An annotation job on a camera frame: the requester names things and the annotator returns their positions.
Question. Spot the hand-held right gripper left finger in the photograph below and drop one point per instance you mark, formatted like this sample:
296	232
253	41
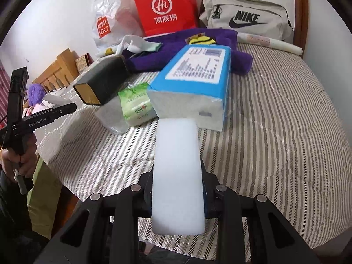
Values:
145	196

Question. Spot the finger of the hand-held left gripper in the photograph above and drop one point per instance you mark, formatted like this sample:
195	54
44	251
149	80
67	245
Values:
63	109

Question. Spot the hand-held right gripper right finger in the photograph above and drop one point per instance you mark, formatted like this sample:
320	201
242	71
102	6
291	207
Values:
210	199

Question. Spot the white foam block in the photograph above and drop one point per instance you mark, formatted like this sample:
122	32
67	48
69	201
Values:
178	170

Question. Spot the blue tissue pack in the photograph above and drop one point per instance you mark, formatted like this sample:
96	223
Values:
198	71

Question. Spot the person's left forearm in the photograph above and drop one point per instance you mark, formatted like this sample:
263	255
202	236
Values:
13	206

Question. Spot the person's left hand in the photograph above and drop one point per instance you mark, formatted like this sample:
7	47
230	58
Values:
27	156

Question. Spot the purple plush toy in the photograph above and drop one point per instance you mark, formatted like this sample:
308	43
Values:
35	93

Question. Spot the red striped cloth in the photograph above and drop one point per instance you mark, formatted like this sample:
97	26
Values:
4	85

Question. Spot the wooden headboard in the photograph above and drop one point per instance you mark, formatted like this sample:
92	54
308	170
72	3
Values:
57	68

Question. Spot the patterned box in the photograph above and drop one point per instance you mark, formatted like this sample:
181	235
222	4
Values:
82	63

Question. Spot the clear plastic bag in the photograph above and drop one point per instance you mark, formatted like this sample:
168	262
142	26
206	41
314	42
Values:
112	121

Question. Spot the dark green box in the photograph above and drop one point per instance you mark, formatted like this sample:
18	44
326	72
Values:
106	79

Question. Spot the green tissue pack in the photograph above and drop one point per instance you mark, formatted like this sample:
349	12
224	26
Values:
137	104

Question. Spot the striped bed mattress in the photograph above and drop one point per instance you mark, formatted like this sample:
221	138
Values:
261	143

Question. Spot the white crumpled cloth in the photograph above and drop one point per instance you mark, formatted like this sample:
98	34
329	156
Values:
137	44

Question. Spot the white plastic bag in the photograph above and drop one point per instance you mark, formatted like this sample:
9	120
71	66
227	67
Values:
110	8

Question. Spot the purple plush towel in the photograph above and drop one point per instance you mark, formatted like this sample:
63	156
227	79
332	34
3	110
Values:
167	46

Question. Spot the white printed paper roll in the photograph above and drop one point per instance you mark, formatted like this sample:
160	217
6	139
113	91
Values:
272	44

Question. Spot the grey fabric bag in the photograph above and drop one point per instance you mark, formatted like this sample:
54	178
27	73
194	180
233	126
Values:
272	8

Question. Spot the brown wooden frame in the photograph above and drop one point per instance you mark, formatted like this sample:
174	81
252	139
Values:
301	11

